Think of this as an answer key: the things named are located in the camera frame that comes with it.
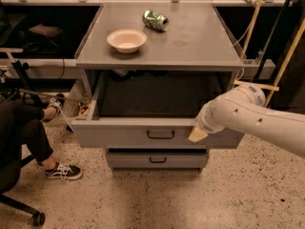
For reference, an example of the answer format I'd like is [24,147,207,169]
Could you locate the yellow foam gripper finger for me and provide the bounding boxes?
[188,125,208,142]

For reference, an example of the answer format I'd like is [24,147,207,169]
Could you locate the grey top drawer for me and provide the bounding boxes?
[72,71,242,149]

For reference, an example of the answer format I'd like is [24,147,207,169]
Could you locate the black office chair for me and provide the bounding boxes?
[0,153,46,227]

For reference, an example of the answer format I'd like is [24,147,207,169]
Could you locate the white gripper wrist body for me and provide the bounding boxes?
[195,102,224,134]

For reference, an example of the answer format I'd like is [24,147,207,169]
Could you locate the grey bottom drawer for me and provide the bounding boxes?
[106,153,209,169]

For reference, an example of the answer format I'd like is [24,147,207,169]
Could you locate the grey drawer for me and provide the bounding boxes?
[72,71,242,149]
[106,153,209,169]

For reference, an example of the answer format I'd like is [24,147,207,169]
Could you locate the black white sneaker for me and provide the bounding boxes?
[45,162,83,180]

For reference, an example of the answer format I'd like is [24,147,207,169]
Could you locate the wooden stick frame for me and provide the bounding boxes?
[234,0,305,108]

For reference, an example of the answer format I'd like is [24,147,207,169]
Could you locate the seated person black trousers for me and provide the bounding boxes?
[0,98,62,172]

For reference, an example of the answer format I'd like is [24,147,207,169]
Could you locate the grey drawer cabinet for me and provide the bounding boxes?
[74,2,244,173]

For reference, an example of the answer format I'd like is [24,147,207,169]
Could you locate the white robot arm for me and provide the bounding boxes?
[188,83,305,157]

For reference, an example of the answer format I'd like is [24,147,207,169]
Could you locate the crushed green soda can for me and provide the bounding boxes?
[142,10,169,31]

